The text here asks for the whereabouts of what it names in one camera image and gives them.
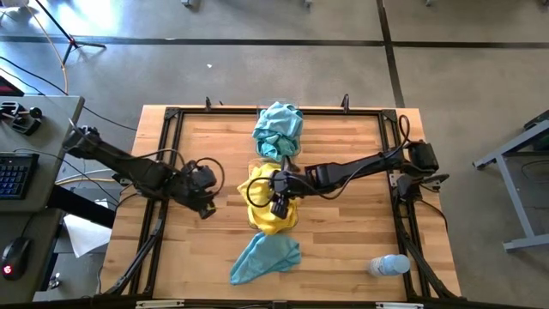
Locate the yellow floor cable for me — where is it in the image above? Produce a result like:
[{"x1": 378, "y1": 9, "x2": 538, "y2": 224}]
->
[{"x1": 19, "y1": 0, "x2": 69, "y2": 94}]

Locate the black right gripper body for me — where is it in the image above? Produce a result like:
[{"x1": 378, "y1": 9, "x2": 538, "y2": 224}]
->
[{"x1": 269, "y1": 167, "x2": 311, "y2": 198}]

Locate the dark red-lit device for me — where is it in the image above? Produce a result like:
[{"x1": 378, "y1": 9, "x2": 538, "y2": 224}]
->
[{"x1": 0, "y1": 76, "x2": 25, "y2": 98}]

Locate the black clamp tool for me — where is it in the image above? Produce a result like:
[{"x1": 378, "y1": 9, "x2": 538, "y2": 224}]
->
[{"x1": 0, "y1": 100, "x2": 44, "y2": 137}]

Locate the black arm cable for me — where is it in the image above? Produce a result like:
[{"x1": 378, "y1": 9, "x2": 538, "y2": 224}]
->
[
  {"x1": 396, "y1": 113, "x2": 412, "y2": 149},
  {"x1": 195, "y1": 156, "x2": 226, "y2": 191}
]

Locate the black desk leg bar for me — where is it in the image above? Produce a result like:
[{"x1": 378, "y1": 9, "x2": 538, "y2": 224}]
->
[{"x1": 45, "y1": 184, "x2": 117, "y2": 229}]

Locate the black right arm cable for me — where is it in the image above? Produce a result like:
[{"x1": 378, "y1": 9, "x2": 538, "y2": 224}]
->
[{"x1": 396, "y1": 113, "x2": 412, "y2": 149}]

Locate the clear plastic water bottle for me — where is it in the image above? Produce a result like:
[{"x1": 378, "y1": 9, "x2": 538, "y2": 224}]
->
[{"x1": 367, "y1": 253, "x2": 412, "y2": 278}]

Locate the black aluminium table frame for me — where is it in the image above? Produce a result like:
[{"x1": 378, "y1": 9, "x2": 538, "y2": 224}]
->
[{"x1": 96, "y1": 105, "x2": 463, "y2": 304}]

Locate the white thin cable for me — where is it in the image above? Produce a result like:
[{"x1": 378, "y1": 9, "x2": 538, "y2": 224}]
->
[{"x1": 55, "y1": 167, "x2": 130, "y2": 184}]

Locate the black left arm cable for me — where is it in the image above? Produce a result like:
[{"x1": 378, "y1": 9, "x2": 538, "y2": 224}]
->
[{"x1": 195, "y1": 156, "x2": 226, "y2": 191}]

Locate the black backlit keyboard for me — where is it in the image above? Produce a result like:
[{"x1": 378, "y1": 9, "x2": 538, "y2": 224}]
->
[{"x1": 0, "y1": 153, "x2": 40, "y2": 201}]

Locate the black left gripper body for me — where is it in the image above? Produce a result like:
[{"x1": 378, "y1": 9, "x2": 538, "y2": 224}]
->
[{"x1": 174, "y1": 161, "x2": 218, "y2": 206}]

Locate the silver metal bracket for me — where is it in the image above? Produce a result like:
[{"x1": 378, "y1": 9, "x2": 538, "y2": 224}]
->
[
  {"x1": 136, "y1": 299, "x2": 185, "y2": 309},
  {"x1": 376, "y1": 301, "x2": 425, "y2": 309}
]

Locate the grey metal stand frame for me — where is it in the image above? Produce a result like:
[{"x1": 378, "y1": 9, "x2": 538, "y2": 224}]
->
[{"x1": 473, "y1": 109, "x2": 549, "y2": 252}]

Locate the black floor cable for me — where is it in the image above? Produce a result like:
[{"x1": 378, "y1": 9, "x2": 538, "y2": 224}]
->
[{"x1": 0, "y1": 55, "x2": 138, "y2": 132}]

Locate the grey desk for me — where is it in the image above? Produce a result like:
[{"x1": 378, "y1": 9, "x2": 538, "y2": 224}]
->
[{"x1": 0, "y1": 94, "x2": 86, "y2": 304}]

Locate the black tripod stand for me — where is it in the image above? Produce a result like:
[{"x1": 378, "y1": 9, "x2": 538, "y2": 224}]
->
[{"x1": 33, "y1": 0, "x2": 107, "y2": 66}]

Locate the white paper sheet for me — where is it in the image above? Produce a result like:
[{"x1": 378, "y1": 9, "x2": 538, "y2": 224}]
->
[{"x1": 63, "y1": 199, "x2": 113, "y2": 258}]

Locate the black computer mouse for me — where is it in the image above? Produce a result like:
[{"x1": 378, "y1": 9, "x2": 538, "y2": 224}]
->
[{"x1": 0, "y1": 236, "x2": 32, "y2": 282}]

